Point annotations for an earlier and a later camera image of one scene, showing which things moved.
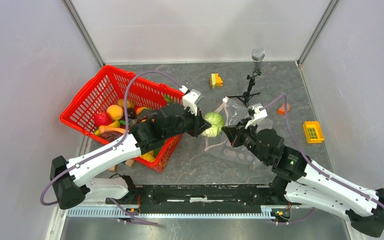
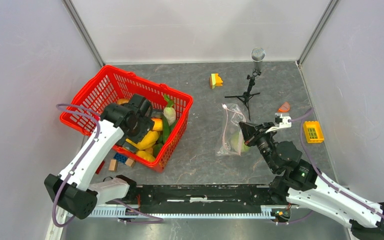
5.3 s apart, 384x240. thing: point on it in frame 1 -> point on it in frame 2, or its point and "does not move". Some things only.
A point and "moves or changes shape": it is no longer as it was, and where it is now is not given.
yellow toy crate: x=313 y=132 does not move
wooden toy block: x=113 y=168 does not move
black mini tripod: x=246 y=95 does not move
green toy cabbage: x=216 y=121 moves or changes shape
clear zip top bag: x=234 y=112 moves or changes shape
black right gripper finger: x=232 y=134 -> x=249 y=132
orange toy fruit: x=121 y=102 does not move
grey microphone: x=257 y=55 does not move
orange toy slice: x=281 y=111 does not move
